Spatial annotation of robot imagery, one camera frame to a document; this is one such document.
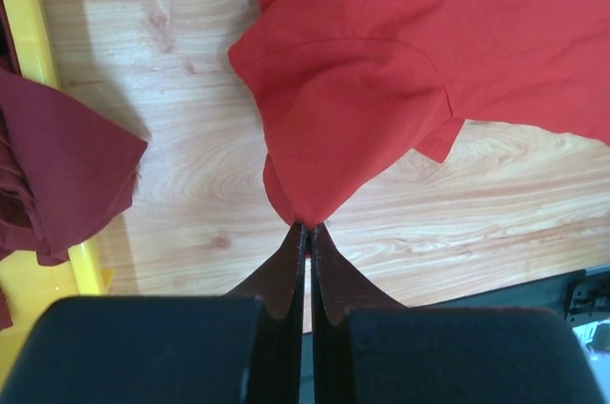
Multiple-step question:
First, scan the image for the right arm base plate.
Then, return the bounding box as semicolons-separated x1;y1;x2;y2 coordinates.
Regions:
564;265;609;327

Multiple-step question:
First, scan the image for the bright red t shirt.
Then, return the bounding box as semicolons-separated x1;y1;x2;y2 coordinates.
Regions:
228;0;609;227

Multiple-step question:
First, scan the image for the yellow plastic bin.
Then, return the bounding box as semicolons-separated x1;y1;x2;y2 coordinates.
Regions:
1;0;123;369

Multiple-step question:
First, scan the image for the dark red t shirt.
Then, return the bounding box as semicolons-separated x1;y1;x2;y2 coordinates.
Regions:
0;0;150;332

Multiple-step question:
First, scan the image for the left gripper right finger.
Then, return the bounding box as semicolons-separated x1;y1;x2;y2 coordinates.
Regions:
310;224;400;403

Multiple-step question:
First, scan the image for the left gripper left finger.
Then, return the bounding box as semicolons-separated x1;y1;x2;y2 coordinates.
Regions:
226;223;308;403

